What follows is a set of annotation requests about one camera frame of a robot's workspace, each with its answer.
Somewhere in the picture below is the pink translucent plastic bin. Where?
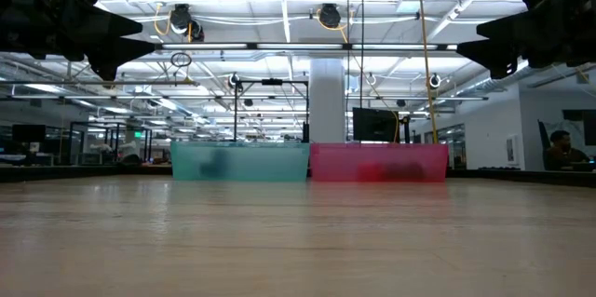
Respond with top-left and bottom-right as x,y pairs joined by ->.
309,142 -> 450,183

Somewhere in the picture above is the person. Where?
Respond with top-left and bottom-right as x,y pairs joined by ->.
542,129 -> 592,171

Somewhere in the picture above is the black aluminium table frame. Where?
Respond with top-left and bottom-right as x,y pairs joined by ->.
0,164 -> 596,190

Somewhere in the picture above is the black monitor on stand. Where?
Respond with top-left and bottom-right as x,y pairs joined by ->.
351,106 -> 400,143

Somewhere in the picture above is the black ceiling cable reel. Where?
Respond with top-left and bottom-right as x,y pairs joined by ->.
169,3 -> 205,43
318,2 -> 343,29

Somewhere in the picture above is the black cable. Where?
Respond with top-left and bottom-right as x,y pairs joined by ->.
359,0 -> 365,110
345,0 -> 350,142

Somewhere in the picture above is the long ceiling light bar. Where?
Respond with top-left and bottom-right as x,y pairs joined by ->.
156,42 -> 461,52

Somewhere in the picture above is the white building pillar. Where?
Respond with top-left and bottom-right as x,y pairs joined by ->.
308,57 -> 347,144

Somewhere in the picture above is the yellow cable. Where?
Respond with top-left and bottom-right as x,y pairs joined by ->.
415,0 -> 440,145

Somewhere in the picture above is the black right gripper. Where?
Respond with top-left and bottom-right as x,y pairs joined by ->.
455,0 -> 596,80

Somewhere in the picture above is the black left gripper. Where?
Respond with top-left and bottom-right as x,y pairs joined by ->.
0,0 -> 156,82

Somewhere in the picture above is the teal translucent plastic bin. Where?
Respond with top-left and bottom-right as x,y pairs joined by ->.
169,141 -> 311,182

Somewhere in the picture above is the small dark monitor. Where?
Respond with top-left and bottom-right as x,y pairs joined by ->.
11,124 -> 47,143

